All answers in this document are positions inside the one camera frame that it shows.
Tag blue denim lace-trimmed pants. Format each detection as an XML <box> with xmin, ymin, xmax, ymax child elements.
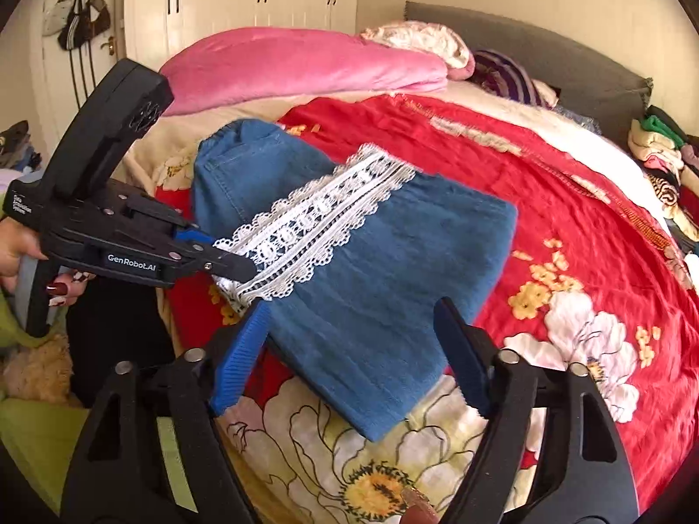
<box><xmin>192</xmin><ymin>118</ymin><xmax>518</xmax><ymax>441</ymax></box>

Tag grey upholstered headboard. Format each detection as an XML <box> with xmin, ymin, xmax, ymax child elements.
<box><xmin>404</xmin><ymin>1</ymin><xmax>653</xmax><ymax>148</ymax></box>

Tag pink plush blanket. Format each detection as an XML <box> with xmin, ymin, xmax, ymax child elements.
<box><xmin>160</xmin><ymin>27</ymin><xmax>446</xmax><ymax>116</ymax></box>

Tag stack of folded clothes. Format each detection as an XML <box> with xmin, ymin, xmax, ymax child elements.
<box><xmin>627</xmin><ymin>105</ymin><xmax>698</xmax><ymax>255</ymax></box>

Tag red floral bedspread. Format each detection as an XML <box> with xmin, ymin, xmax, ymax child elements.
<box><xmin>155</xmin><ymin>100</ymin><xmax>698</xmax><ymax>523</ymax></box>

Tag cream bed sheet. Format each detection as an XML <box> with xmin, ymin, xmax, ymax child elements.
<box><xmin>116</xmin><ymin>83</ymin><xmax>668</xmax><ymax>232</ymax></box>

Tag floral pink pillow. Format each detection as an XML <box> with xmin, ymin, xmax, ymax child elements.
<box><xmin>360</xmin><ymin>20</ymin><xmax>475</xmax><ymax>80</ymax></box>

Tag handbags hanging on door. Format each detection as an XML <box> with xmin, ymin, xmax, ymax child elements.
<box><xmin>42</xmin><ymin>0</ymin><xmax>115</xmax><ymax>108</ymax></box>

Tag purple striped pillow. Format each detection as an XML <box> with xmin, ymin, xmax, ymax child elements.
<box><xmin>471</xmin><ymin>50</ymin><xmax>558</xmax><ymax>110</ymax></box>

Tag left hand red nails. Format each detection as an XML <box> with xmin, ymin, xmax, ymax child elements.
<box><xmin>0</xmin><ymin>216</ymin><xmax>95</xmax><ymax>307</ymax></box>

